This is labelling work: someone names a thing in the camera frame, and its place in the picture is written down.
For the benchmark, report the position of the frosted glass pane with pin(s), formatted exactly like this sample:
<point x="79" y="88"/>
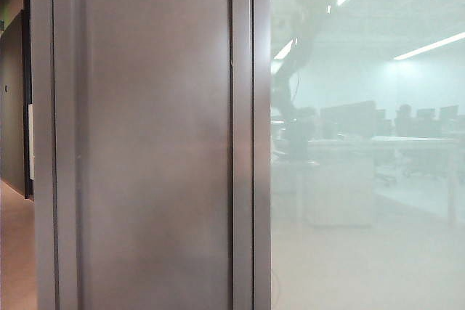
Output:
<point x="363" y="233"/>

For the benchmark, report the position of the white paper sheet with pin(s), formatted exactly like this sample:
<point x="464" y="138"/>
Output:
<point x="31" y="143"/>

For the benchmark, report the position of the dark corridor door frame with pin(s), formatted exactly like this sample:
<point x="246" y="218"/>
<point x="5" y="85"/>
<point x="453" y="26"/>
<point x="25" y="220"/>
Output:
<point x="26" y="70"/>

